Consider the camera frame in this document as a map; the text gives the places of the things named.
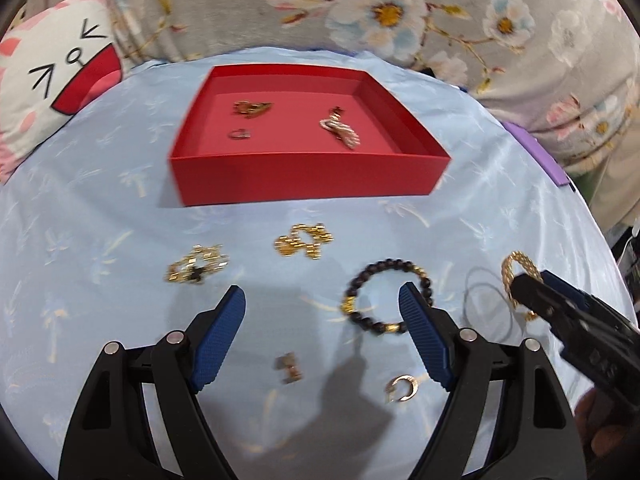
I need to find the small gold square earring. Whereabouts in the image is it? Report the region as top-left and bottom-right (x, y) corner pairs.
(274, 352), (303, 385)

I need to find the purple flat object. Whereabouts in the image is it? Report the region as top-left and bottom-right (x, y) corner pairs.
(502, 122), (572, 188)

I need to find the gold braided bangle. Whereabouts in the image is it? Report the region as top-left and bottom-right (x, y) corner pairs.
(501, 250), (542, 322)

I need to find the grey floral blanket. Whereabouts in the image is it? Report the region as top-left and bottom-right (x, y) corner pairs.
(25, 0), (639, 229)

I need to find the gold open hoop earring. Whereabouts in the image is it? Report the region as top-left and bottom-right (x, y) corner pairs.
(384, 374), (420, 403)

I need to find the white pink cat pillow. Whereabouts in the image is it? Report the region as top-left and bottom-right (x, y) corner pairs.
(0, 0), (125, 182)

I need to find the light blue satin cloth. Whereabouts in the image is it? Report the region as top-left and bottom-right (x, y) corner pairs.
(1, 49), (634, 479)

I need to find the red jewelry tray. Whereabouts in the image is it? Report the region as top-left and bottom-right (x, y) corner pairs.
(168, 64), (450, 206)

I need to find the rose gold crystal bracelet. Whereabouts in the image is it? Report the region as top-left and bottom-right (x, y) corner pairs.
(318, 105), (362, 151)

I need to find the person's right hand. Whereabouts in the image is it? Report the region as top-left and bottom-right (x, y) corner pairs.
(574, 388), (639, 479)

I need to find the gold chain bracelet on cloth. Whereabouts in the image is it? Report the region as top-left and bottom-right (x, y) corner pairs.
(272, 222), (335, 261)

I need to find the thin wire hoop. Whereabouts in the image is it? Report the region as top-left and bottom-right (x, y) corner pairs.
(463, 266), (515, 342)

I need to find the dark bead bracelet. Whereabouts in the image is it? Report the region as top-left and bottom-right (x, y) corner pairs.
(340, 257), (435, 336)

